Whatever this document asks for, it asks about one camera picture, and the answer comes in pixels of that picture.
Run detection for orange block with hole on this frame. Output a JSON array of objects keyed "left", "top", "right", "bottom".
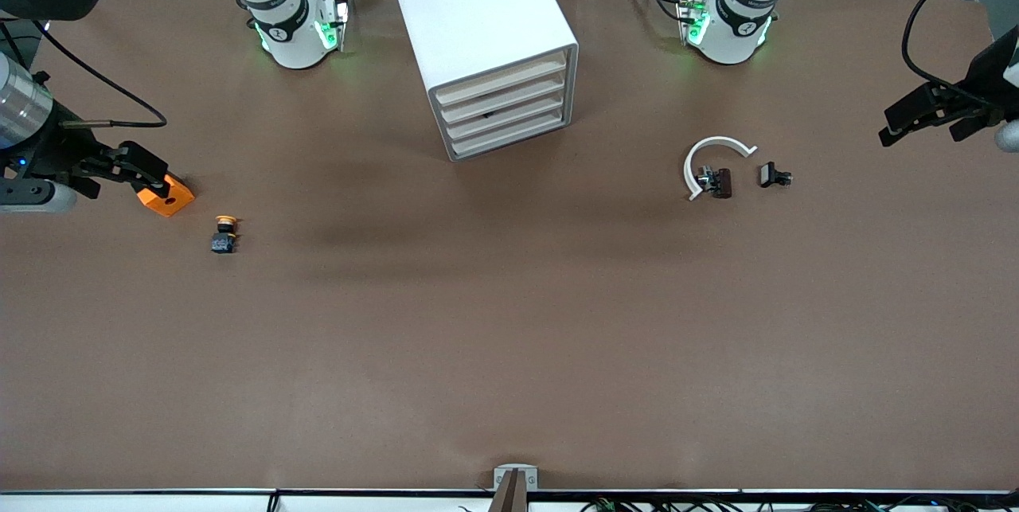
[{"left": 135, "top": 173, "right": 196, "bottom": 218}]

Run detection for dark brown small component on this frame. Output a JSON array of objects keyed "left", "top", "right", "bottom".
[{"left": 697, "top": 166, "right": 734, "bottom": 200}]

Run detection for brown table mat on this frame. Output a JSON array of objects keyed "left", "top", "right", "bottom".
[{"left": 0, "top": 0, "right": 1019, "bottom": 494}]

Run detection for white curved plastic ring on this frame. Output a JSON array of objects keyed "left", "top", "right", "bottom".
[{"left": 683, "top": 136, "right": 759, "bottom": 202}]

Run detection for white table edge rail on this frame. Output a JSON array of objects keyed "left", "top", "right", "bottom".
[{"left": 0, "top": 491, "right": 1019, "bottom": 512}]

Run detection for grey metal bracket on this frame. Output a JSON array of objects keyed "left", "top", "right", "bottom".
[{"left": 493, "top": 463, "right": 540, "bottom": 491}]

